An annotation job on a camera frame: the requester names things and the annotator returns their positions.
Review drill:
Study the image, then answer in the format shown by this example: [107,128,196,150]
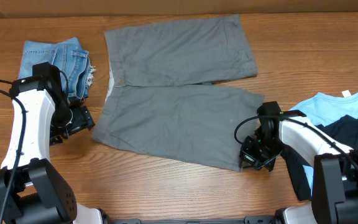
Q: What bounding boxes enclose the grey cargo shorts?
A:
[92,15,264,171]

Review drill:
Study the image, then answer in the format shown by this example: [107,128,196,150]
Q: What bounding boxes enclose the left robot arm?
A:
[0,75,110,224]

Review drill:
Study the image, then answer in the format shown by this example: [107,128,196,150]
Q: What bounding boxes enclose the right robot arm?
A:
[238,101,358,224]

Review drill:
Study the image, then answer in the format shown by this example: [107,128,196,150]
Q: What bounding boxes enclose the folded blue denim shorts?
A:
[19,37,95,102]

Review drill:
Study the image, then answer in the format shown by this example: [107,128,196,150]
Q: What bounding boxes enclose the light blue t-shirt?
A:
[282,91,358,201]

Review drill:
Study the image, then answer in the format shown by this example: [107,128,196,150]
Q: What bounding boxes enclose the black t-shirt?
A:
[280,114,358,202]

